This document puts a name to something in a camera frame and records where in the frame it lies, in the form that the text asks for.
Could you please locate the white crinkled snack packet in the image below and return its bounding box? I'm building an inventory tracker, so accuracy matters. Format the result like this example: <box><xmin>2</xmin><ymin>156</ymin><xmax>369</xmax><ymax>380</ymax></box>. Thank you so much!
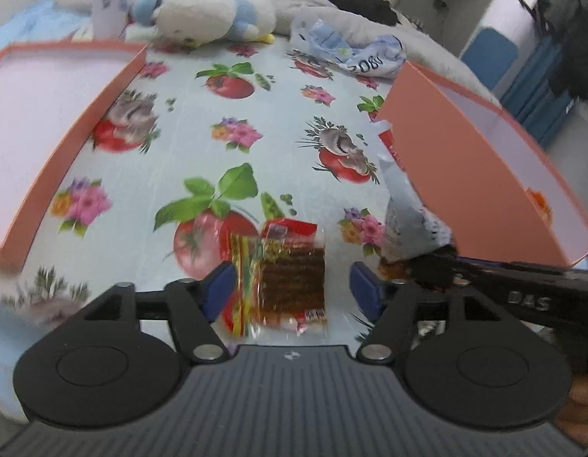
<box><xmin>378</xmin><ymin>128</ymin><xmax>455</xmax><ymax>265</ymax></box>

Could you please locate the grey blanket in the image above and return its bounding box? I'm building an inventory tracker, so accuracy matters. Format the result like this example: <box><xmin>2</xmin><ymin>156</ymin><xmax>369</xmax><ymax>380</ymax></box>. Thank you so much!
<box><xmin>49</xmin><ymin>0</ymin><xmax>501</xmax><ymax>105</ymax></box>

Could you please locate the white and blue plush toy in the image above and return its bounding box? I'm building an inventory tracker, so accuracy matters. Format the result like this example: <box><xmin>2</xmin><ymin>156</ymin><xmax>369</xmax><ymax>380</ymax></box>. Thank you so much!
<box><xmin>132</xmin><ymin>0</ymin><xmax>278</xmax><ymax>49</ymax></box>

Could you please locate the hanging black garment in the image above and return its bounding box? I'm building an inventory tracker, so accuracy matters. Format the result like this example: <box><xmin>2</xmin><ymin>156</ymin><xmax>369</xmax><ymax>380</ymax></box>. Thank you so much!
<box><xmin>543</xmin><ymin>0</ymin><xmax>588</xmax><ymax>101</ymax></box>

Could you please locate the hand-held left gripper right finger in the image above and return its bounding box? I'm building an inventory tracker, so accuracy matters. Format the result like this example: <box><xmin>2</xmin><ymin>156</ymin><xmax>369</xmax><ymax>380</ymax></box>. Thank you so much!
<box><xmin>349</xmin><ymin>262</ymin><xmax>510</xmax><ymax>363</ymax></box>

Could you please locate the orange snack packet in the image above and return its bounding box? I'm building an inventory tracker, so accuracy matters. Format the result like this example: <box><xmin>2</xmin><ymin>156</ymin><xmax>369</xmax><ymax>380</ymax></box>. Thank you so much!
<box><xmin>527</xmin><ymin>189</ymin><xmax>554</xmax><ymax>222</ymax></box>

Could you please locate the floral plastic mat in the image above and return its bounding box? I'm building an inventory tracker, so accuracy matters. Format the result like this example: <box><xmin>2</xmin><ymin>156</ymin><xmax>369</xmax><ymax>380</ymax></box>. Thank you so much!
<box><xmin>0</xmin><ymin>33</ymin><xmax>447</xmax><ymax>391</ymax></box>

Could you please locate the light blue bedsheet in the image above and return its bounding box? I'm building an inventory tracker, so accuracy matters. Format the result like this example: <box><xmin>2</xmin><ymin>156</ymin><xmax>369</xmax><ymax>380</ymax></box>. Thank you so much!
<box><xmin>0</xmin><ymin>0</ymin><xmax>94</xmax><ymax>49</ymax></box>

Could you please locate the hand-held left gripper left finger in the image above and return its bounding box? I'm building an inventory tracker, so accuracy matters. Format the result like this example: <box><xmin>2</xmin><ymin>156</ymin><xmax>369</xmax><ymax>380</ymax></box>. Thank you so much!
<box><xmin>80</xmin><ymin>261</ymin><xmax>238</xmax><ymax>363</ymax></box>

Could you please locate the blue padded chair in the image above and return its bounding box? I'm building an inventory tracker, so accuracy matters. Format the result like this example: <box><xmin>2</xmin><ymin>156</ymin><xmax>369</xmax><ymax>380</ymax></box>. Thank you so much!
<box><xmin>461</xmin><ymin>27</ymin><xmax>519</xmax><ymax>89</ymax></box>

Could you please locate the deep pink cardboard box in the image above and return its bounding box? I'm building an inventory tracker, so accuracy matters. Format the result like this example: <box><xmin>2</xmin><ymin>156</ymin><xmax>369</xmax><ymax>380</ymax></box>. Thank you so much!
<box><xmin>374</xmin><ymin>61</ymin><xmax>588</xmax><ymax>270</ymax></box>

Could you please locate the white spray bottle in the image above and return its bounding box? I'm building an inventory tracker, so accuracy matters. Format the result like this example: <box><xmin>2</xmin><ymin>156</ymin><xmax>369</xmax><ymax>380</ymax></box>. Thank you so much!
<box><xmin>91</xmin><ymin>0</ymin><xmax>130</xmax><ymax>41</ymax></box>

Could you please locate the clear packet of brown snacks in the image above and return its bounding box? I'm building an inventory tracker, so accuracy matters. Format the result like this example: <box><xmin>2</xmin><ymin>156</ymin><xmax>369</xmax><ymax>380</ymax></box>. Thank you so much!
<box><xmin>226</xmin><ymin>219</ymin><xmax>330</xmax><ymax>339</ymax></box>

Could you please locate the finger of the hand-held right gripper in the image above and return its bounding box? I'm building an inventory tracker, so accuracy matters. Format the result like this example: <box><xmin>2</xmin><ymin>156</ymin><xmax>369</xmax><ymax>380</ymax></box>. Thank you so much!
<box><xmin>407</xmin><ymin>245</ymin><xmax>466</xmax><ymax>292</ymax></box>

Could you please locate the person's right hand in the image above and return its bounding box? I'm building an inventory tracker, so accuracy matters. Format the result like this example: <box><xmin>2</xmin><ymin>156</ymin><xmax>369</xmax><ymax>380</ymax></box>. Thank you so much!
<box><xmin>555</xmin><ymin>374</ymin><xmax>588</xmax><ymax>439</ymax></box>

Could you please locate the blue curtain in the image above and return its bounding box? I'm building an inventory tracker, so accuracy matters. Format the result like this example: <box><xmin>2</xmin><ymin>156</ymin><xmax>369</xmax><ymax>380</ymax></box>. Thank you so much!
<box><xmin>500</xmin><ymin>33</ymin><xmax>577</xmax><ymax>150</ymax></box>

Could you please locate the shallow pink box lid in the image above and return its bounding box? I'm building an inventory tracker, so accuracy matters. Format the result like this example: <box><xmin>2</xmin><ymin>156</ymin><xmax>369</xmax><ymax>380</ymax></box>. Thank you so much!
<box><xmin>0</xmin><ymin>40</ymin><xmax>148</xmax><ymax>270</ymax></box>

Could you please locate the white and blue plastic bag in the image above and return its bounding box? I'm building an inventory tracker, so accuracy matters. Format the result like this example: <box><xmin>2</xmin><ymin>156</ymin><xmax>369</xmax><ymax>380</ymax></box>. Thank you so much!
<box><xmin>290</xmin><ymin>7</ymin><xmax>408</xmax><ymax>79</ymax></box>

